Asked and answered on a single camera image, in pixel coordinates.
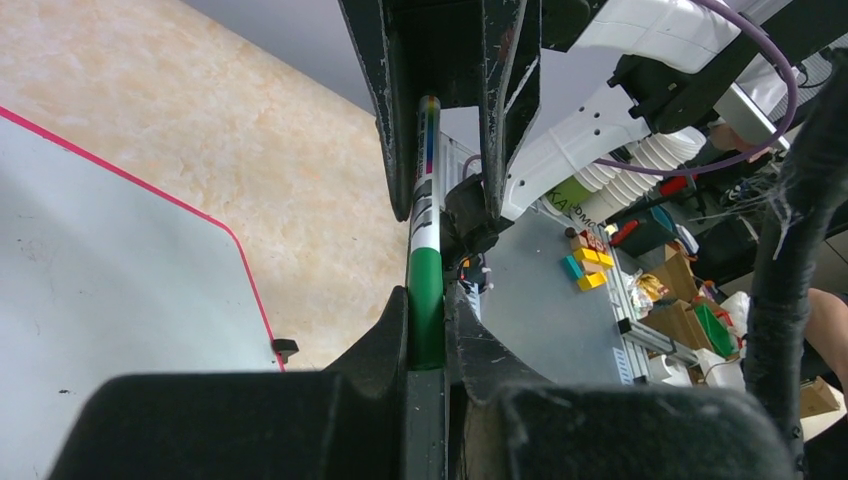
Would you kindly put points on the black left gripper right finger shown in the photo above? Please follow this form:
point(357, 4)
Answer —
point(509, 422)

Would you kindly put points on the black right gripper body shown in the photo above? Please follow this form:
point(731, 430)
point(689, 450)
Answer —
point(438, 46)

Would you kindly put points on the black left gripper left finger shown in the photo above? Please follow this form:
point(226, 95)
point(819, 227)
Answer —
point(341, 422)

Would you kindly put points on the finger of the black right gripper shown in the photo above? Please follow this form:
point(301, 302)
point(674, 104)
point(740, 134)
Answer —
point(379, 50)
point(511, 34)

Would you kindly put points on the pink framed whiteboard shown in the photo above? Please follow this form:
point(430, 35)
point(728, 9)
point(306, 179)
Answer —
point(103, 275)

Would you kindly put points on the green marker cap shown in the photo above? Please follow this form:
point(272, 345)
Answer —
point(426, 318)

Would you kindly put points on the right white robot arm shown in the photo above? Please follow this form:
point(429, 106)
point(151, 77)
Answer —
point(678, 61)

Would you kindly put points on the yellow wooden toy blocks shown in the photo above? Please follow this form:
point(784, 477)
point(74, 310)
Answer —
point(588, 268)

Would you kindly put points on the stack of white paper cups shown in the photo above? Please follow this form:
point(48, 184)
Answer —
point(596, 192)

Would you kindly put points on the cardboard box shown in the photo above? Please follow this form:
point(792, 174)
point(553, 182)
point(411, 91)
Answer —
point(675, 317)

